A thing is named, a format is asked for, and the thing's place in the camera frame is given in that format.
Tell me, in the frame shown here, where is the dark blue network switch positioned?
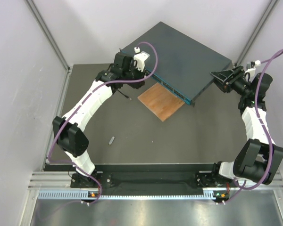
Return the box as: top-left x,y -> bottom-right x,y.
121,22 -> 232,106

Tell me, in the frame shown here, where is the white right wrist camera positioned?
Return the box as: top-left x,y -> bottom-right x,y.
245,60 -> 261,73

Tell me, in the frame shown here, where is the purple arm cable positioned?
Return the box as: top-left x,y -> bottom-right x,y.
47,41 -> 158,204
223,48 -> 283,205

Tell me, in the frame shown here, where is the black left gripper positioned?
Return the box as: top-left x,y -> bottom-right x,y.
122,62 -> 146,89

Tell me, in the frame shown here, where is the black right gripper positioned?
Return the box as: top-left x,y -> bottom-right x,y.
209,65 -> 251,97

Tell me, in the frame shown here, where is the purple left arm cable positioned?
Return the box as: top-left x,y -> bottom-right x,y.
47,41 -> 158,204

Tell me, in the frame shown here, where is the wooden board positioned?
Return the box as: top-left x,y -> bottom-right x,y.
138,83 -> 185,122

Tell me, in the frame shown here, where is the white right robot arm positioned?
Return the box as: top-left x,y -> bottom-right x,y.
210,66 -> 283,186

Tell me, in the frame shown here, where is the grey slotted cable duct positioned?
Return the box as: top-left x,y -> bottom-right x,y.
37,189 -> 229,201

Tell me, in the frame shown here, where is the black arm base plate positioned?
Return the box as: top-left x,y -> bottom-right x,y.
70,163 -> 239,196

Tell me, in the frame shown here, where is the silver SFP module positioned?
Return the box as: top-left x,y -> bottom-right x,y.
108,136 -> 115,145

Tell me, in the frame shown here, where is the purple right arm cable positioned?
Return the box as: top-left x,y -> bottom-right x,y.
223,48 -> 283,205

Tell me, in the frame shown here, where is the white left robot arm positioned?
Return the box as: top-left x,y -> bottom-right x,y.
52,51 -> 150,187

